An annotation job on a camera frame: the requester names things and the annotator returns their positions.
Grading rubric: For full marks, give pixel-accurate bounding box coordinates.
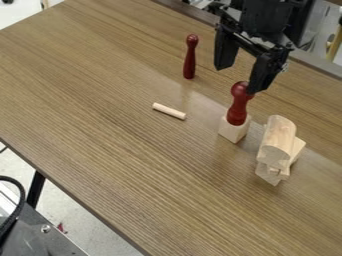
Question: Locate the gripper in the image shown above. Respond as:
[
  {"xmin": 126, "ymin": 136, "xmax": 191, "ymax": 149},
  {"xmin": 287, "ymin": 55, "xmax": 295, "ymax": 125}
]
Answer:
[{"xmin": 207, "ymin": 2, "xmax": 297, "ymax": 96}]

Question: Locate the white wooden cube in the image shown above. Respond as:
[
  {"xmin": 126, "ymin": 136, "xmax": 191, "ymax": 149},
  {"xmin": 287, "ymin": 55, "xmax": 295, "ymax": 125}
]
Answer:
[{"xmin": 216, "ymin": 114, "xmax": 253, "ymax": 145}]

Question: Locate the red wooden pin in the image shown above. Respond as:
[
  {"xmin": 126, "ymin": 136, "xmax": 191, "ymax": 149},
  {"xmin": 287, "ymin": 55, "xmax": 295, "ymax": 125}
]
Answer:
[
  {"xmin": 224, "ymin": 80, "xmax": 257, "ymax": 127},
  {"xmin": 181, "ymin": 33, "xmax": 201, "ymax": 80}
]

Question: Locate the light wooden half cylinder block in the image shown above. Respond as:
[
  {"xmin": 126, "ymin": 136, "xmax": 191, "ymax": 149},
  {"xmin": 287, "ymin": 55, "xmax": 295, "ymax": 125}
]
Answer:
[{"xmin": 255, "ymin": 114, "xmax": 298, "ymax": 165}]

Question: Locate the light wooden dowel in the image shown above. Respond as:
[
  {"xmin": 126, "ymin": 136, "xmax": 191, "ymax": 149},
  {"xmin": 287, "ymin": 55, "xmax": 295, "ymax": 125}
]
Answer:
[{"xmin": 150, "ymin": 101, "xmax": 189, "ymax": 121}]

